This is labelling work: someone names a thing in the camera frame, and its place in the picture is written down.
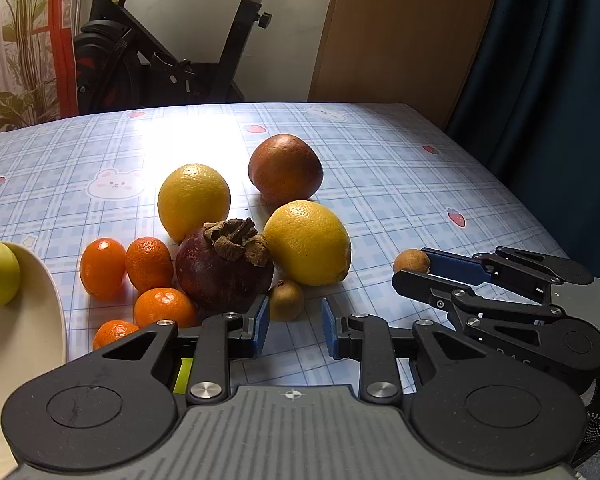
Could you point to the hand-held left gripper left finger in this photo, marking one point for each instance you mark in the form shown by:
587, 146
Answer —
261, 330

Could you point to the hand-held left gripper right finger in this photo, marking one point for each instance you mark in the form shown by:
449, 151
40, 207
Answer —
328, 331

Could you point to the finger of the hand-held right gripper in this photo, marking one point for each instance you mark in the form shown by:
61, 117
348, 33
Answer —
455, 266
430, 297

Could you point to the brown longan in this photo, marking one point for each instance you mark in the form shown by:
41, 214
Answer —
411, 261
286, 302

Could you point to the dark purple mangosteen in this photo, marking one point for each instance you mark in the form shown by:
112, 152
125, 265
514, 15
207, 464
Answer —
215, 280

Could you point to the yellow lemon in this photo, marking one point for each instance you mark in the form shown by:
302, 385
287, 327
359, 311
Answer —
307, 245
195, 200

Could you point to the orange mandarin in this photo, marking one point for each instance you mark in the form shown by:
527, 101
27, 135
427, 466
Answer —
149, 265
164, 307
102, 270
112, 332

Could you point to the cream bowl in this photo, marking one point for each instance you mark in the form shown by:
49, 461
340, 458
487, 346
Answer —
25, 370

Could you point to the blue checked tablecloth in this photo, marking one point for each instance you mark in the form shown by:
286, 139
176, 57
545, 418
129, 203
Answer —
395, 200

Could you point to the red blood orange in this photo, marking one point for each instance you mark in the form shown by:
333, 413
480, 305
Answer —
286, 167

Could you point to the dark blue curtain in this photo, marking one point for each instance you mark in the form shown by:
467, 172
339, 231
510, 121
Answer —
555, 110

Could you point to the wooden cabinet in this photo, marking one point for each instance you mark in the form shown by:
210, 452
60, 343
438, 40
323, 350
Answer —
405, 35

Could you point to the black exercise bike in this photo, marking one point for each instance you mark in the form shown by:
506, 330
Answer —
115, 60

